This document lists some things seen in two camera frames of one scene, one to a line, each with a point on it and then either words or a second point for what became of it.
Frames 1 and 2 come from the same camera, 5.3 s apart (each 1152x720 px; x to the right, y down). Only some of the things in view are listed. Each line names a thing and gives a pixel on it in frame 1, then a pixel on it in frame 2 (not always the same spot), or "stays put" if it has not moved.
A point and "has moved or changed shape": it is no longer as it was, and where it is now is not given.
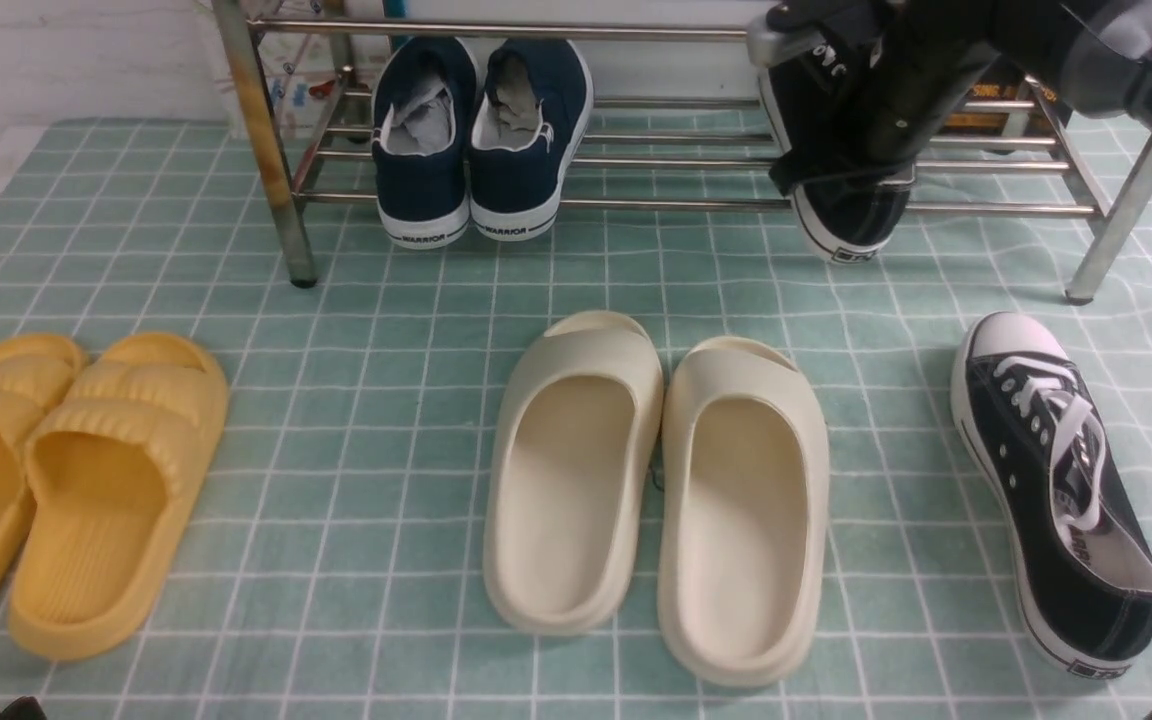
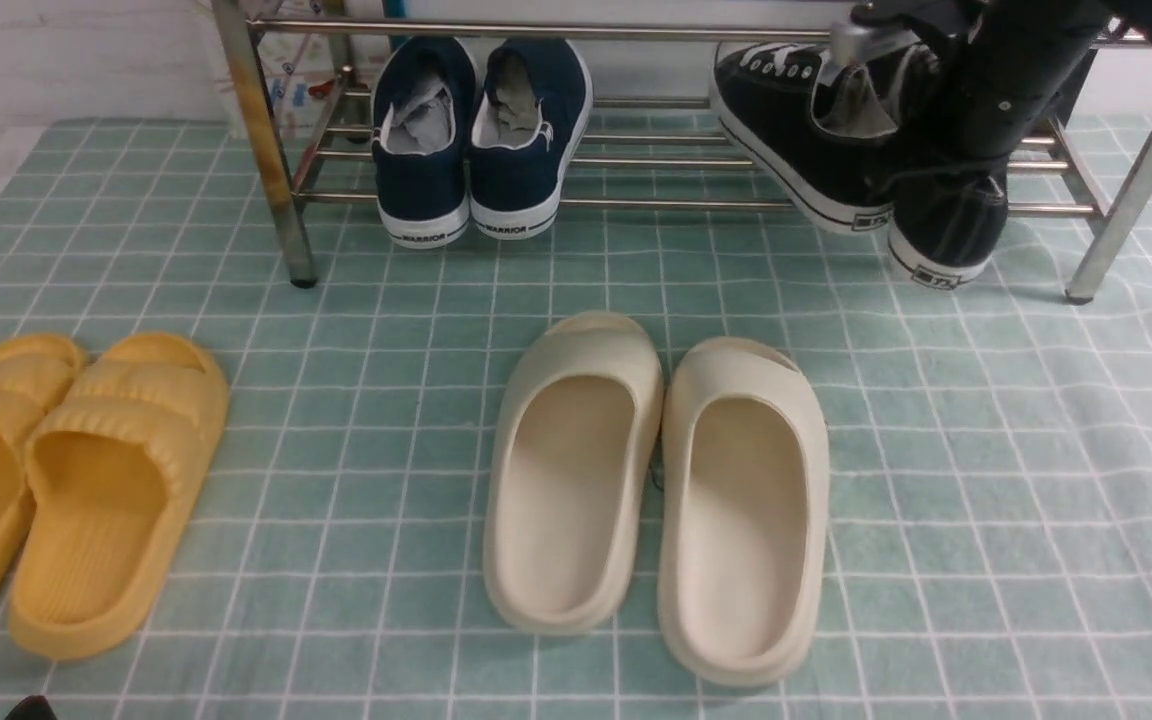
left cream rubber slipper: x=571 y=470 stays put
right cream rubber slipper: x=743 y=514 stays put
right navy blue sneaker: x=530 y=116 stays put
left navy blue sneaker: x=423 y=106 stays put
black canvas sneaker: x=1083 y=571 -> x=949 y=218
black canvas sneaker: x=843 y=219 has moved or changed shape
